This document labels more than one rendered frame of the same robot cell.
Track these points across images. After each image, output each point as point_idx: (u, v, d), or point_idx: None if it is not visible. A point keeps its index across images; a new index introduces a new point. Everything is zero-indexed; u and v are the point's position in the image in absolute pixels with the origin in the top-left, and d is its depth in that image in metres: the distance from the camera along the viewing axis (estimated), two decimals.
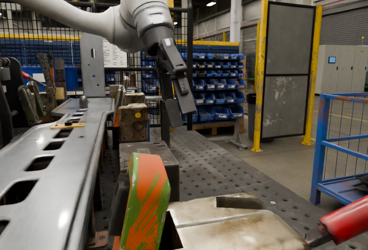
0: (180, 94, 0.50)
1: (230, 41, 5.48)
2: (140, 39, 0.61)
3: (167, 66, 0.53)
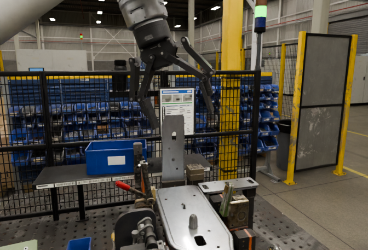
0: (207, 95, 0.53)
1: (251, 60, 5.39)
2: (133, 24, 0.50)
3: (189, 65, 0.52)
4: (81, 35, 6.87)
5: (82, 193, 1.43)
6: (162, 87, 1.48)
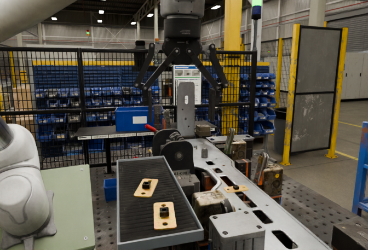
0: (214, 103, 0.56)
1: (251, 54, 5.70)
2: (176, 13, 0.48)
3: (208, 72, 0.54)
4: (88, 31, 7.18)
5: (109, 150, 1.74)
6: None
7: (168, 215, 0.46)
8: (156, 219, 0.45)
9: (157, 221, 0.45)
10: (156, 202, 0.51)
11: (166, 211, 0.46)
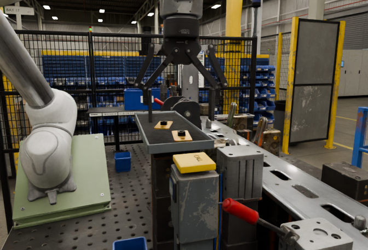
0: (214, 103, 0.56)
1: (251, 49, 5.80)
2: (174, 13, 0.49)
3: (208, 71, 0.54)
4: (91, 28, 7.28)
5: (118, 129, 1.85)
6: None
7: (184, 134, 0.57)
8: (176, 137, 0.56)
9: (176, 137, 0.55)
10: (174, 130, 0.61)
11: (183, 132, 0.56)
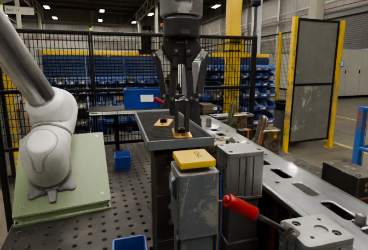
0: (189, 114, 0.56)
1: (251, 48, 5.80)
2: (174, 13, 0.49)
3: (193, 80, 0.54)
4: (91, 27, 7.28)
5: (118, 128, 1.85)
6: None
7: (184, 132, 0.56)
8: (176, 134, 0.56)
9: (176, 134, 0.55)
10: (173, 128, 0.61)
11: (183, 129, 0.56)
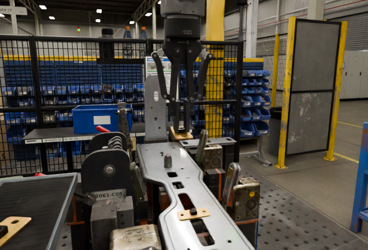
0: (189, 114, 0.56)
1: (246, 51, 5.46)
2: (177, 13, 0.48)
3: (193, 80, 0.54)
4: (79, 28, 6.94)
5: (70, 155, 1.50)
6: (147, 55, 1.55)
7: (184, 132, 0.57)
8: (176, 134, 0.56)
9: (177, 135, 0.55)
10: (172, 127, 0.61)
11: (183, 129, 0.56)
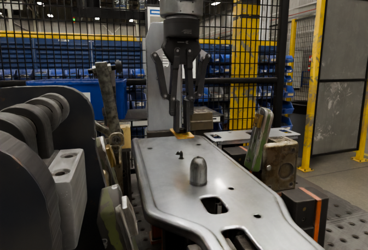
0: (189, 114, 0.56)
1: None
2: (177, 12, 0.49)
3: (193, 80, 0.55)
4: (74, 18, 6.41)
5: None
6: (150, 5, 1.02)
7: (185, 132, 0.57)
8: (177, 134, 0.56)
9: (178, 135, 0.55)
10: (172, 128, 0.61)
11: (183, 129, 0.56)
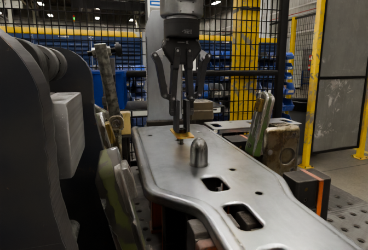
0: (189, 114, 0.56)
1: None
2: (178, 12, 0.49)
3: (193, 80, 0.55)
4: (74, 16, 6.40)
5: None
6: None
7: (185, 132, 0.57)
8: (177, 134, 0.56)
9: (178, 135, 0.55)
10: (172, 128, 0.61)
11: (183, 129, 0.56)
